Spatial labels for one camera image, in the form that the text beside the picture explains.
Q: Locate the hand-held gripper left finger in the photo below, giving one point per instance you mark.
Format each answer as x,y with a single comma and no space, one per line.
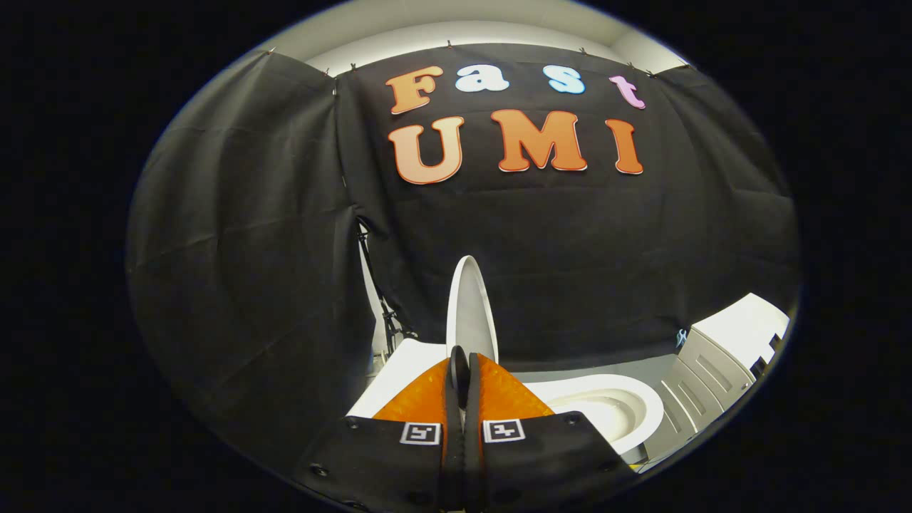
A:
385,456

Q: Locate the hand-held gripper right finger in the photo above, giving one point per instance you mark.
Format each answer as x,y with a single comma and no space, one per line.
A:
541,456

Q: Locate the white toilet lid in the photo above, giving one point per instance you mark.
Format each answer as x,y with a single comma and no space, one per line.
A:
470,313

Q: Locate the metal tripod stand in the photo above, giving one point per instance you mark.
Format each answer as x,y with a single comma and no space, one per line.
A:
368,285

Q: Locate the small pale blue clip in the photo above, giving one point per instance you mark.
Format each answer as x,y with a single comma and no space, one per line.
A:
682,338

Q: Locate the black backdrop cloth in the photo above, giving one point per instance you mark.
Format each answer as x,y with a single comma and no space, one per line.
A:
249,285

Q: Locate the white drawer cabinet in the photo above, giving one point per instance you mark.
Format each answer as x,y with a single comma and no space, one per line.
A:
741,328

